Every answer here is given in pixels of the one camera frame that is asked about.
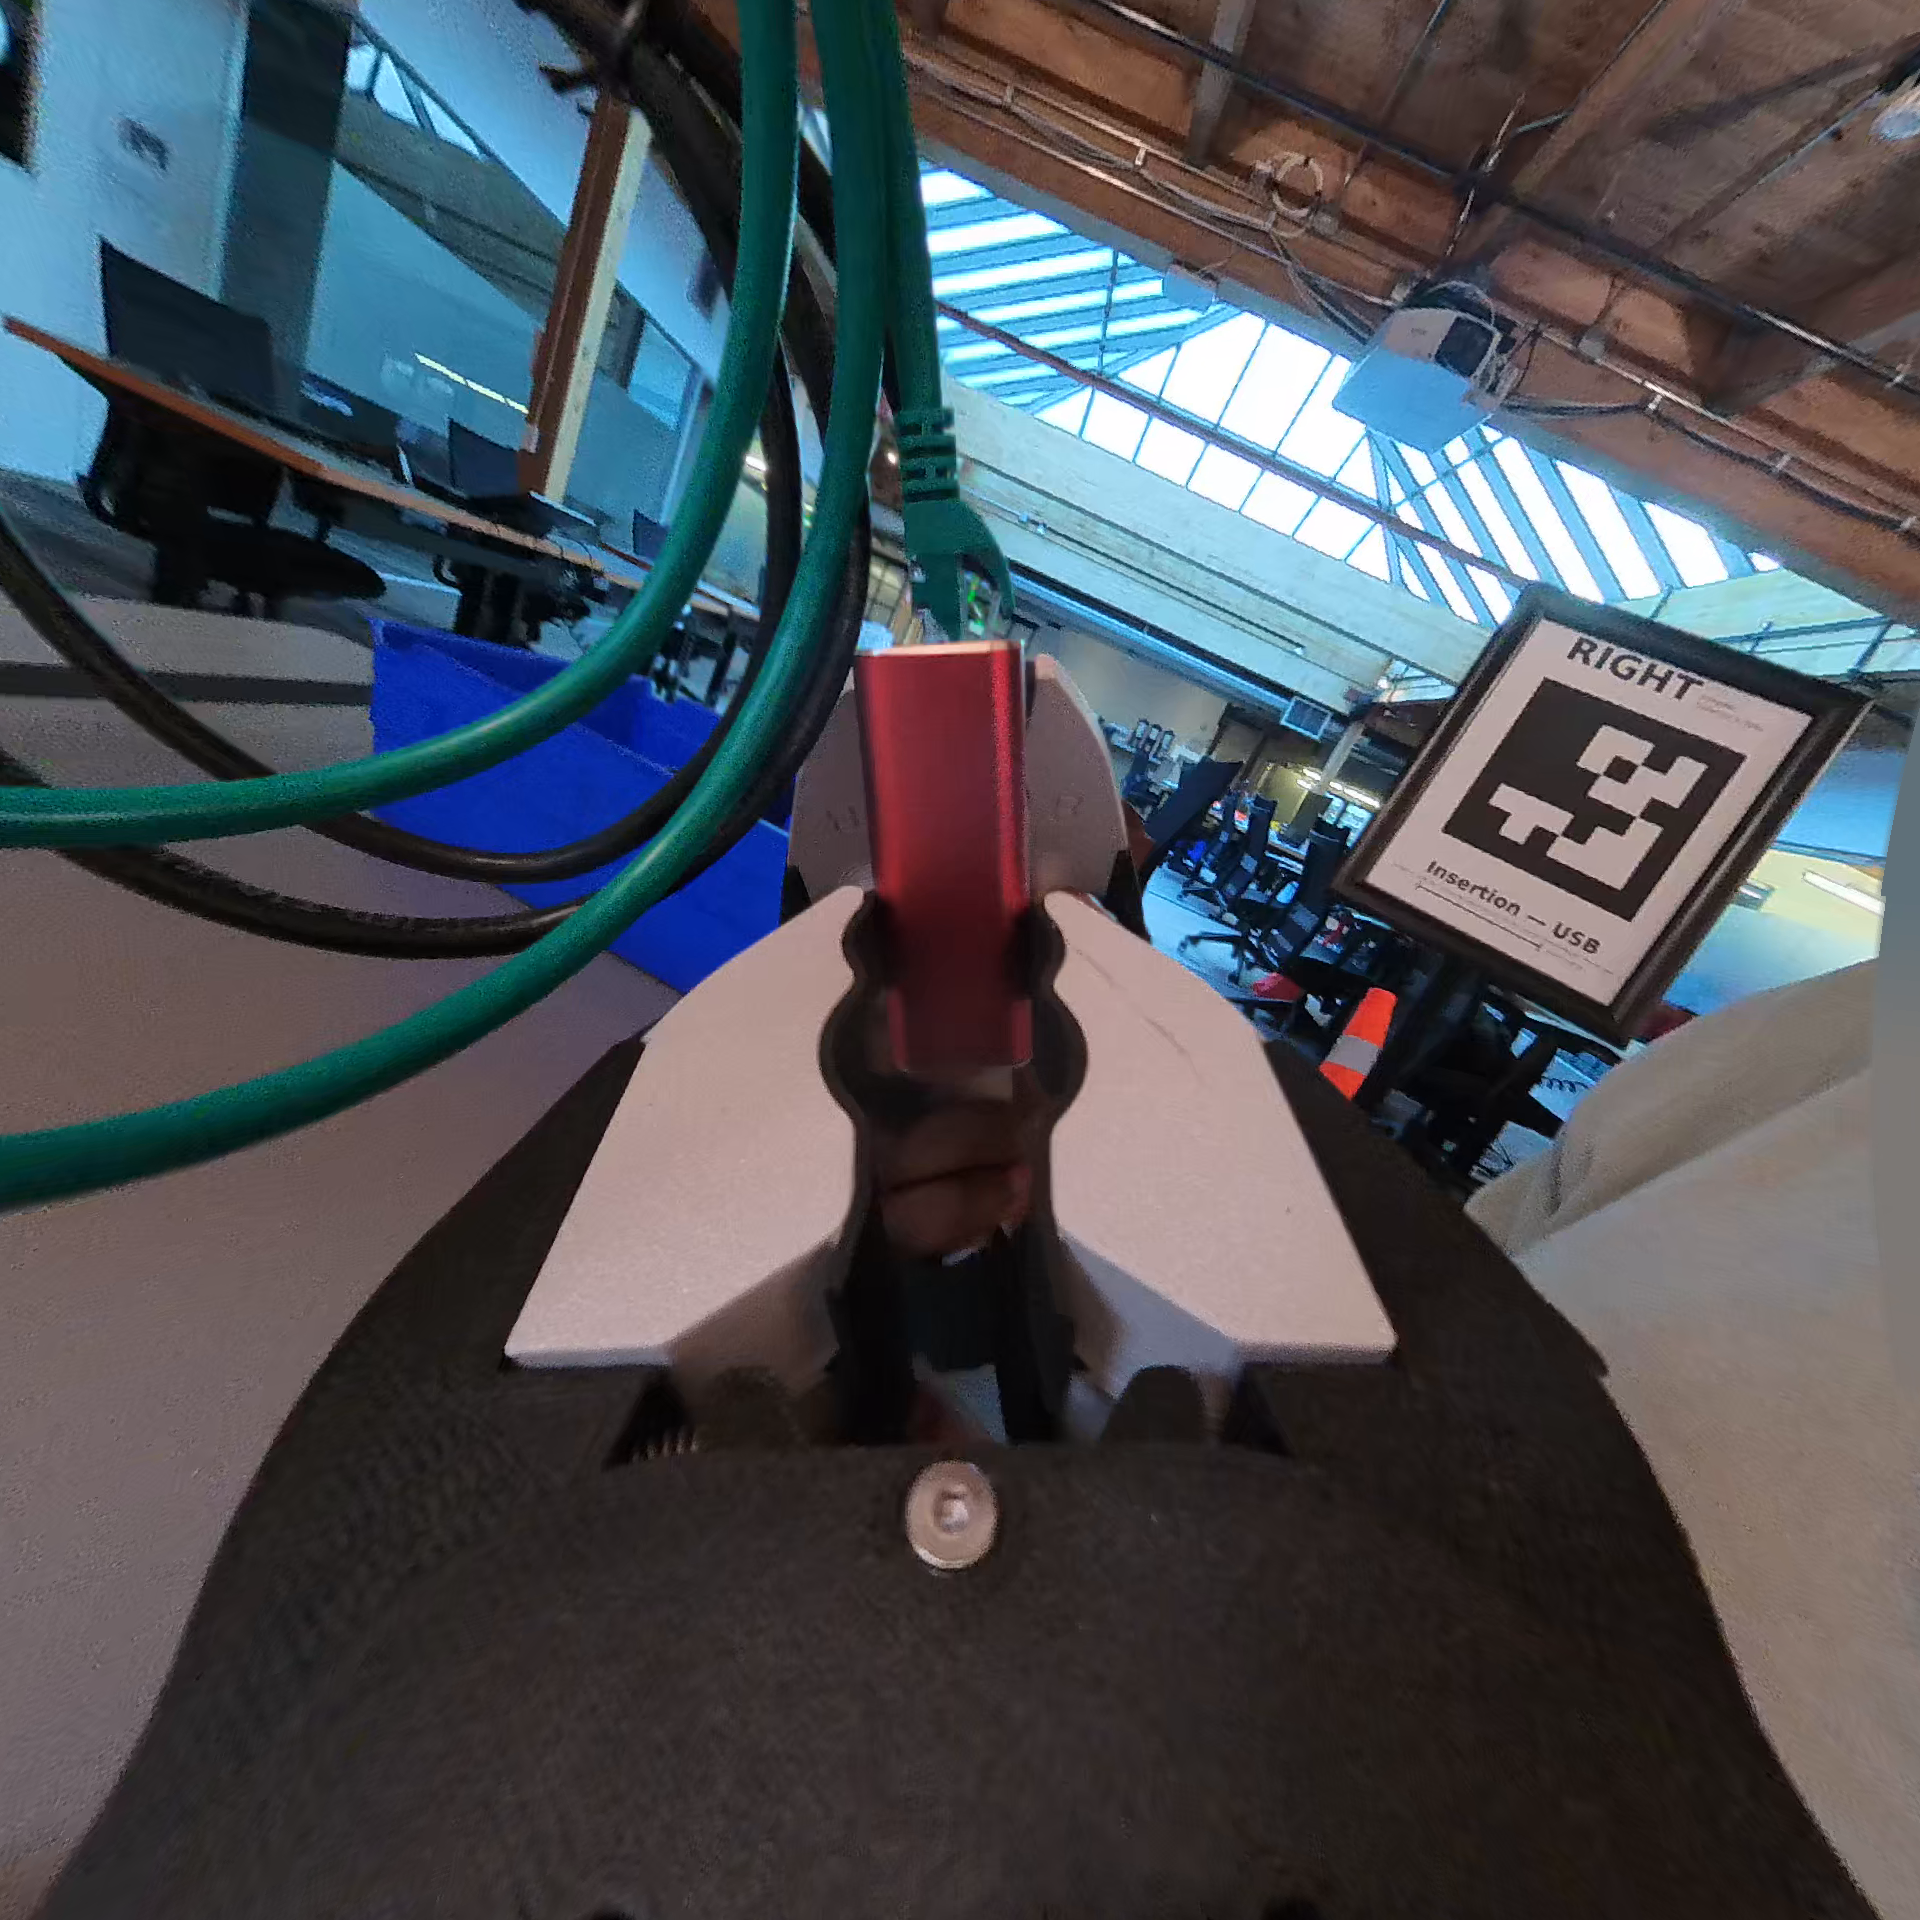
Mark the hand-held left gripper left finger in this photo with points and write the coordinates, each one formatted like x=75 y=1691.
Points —
x=706 y=1216

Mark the person's beige clothing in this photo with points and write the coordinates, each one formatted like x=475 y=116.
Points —
x=1725 y=1352

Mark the person's right hand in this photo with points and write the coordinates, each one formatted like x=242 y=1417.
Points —
x=949 y=1187

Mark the white ceiling projector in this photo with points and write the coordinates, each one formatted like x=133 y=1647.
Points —
x=1413 y=374

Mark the blue plastic bin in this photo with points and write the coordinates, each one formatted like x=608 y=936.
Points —
x=449 y=722

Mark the orange traffic cone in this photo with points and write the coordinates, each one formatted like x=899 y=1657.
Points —
x=1357 y=1051

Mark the wooden top office desk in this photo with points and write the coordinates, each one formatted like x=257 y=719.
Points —
x=376 y=488

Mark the row of black office chairs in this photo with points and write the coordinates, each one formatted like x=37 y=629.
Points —
x=1277 y=870

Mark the framed marker sign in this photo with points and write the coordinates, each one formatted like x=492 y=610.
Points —
x=1589 y=796

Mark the red ethernet splitter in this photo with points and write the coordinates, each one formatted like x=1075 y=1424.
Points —
x=945 y=840

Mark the wooden post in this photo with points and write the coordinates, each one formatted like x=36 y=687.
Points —
x=586 y=303

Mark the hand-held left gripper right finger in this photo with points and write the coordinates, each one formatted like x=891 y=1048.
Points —
x=1200 y=1216

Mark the black computer monitor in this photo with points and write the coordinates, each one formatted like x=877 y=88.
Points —
x=176 y=330

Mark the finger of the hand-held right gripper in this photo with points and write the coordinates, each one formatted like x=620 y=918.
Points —
x=1075 y=796
x=830 y=823

